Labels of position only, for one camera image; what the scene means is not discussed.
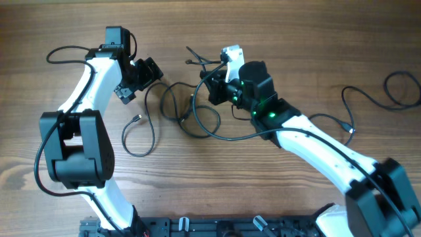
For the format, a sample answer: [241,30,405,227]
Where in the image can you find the black usb cables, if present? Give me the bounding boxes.
[121,81,165,158]

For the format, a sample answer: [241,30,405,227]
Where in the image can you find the long black usb cable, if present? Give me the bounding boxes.
[307,70,421,146]

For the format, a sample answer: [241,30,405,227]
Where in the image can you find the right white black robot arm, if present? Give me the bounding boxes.
[200,61,420,236]

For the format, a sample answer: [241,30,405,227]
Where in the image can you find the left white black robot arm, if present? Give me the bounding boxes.
[34,26,163,235]

